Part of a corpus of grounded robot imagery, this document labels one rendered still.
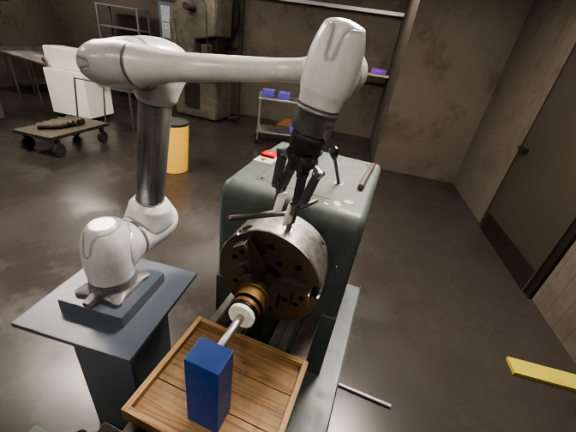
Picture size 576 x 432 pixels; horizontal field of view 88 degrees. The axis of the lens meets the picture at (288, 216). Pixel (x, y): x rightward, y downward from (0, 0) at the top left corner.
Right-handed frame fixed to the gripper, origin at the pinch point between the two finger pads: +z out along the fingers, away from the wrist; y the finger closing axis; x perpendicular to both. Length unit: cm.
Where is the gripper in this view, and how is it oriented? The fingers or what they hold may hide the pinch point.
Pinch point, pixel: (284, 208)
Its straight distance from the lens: 75.5
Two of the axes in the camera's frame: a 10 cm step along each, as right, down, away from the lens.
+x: 6.3, -2.6, 7.3
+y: 7.2, 5.4, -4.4
